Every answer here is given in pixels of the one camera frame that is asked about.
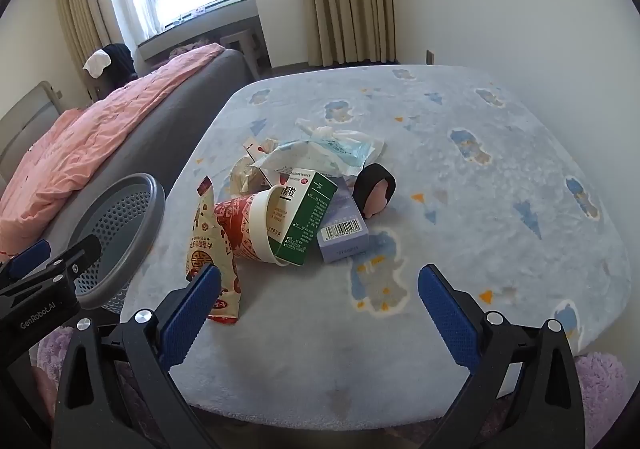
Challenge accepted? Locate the playing card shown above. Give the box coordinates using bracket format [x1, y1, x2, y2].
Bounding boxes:
[242, 138, 278, 160]

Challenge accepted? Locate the black cloth band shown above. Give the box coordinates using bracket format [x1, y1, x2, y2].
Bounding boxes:
[352, 163, 397, 220]

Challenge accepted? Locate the pale purple box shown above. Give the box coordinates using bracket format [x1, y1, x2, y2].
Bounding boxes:
[316, 176, 370, 264]

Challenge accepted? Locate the black clothing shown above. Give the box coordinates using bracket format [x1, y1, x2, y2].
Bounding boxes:
[97, 43, 137, 92]

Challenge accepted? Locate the grey block stool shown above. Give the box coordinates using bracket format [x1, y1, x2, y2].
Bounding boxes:
[220, 28, 273, 80]

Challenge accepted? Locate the red and white paper cup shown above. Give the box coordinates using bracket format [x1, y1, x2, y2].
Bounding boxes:
[214, 185, 291, 267]

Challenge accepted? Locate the light blue wipes packet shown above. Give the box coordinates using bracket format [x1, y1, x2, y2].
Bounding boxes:
[250, 136, 383, 180]

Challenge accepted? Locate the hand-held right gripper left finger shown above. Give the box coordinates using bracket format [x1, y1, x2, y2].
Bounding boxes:
[52, 263, 223, 449]

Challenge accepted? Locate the purple fluffy rug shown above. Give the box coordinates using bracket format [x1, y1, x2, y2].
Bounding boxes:
[30, 326, 631, 449]

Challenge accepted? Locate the white cloth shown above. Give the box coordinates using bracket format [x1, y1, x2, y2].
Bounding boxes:
[82, 49, 112, 78]

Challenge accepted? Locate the knotted white plastic bag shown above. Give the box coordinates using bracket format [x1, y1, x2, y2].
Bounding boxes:
[296, 118, 386, 154]

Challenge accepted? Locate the crumpled paper ball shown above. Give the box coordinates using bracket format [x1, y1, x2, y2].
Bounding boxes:
[229, 156, 271, 194]

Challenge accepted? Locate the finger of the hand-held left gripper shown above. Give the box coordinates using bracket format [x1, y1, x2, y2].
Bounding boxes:
[47, 234, 103, 276]
[0, 239, 52, 282]

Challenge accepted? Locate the grey plastic mesh basket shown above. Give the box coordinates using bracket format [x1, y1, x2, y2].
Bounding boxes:
[65, 173, 166, 315]

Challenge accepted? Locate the grey headboard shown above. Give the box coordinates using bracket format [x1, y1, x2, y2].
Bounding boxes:
[0, 81, 63, 180]

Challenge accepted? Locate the green and white medicine box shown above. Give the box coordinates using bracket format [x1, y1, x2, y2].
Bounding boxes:
[265, 170, 339, 266]

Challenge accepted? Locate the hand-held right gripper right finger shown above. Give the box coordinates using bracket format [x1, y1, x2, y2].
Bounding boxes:
[417, 264, 586, 449]

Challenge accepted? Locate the red snack packet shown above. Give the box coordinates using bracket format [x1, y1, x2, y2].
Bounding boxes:
[186, 174, 245, 327]

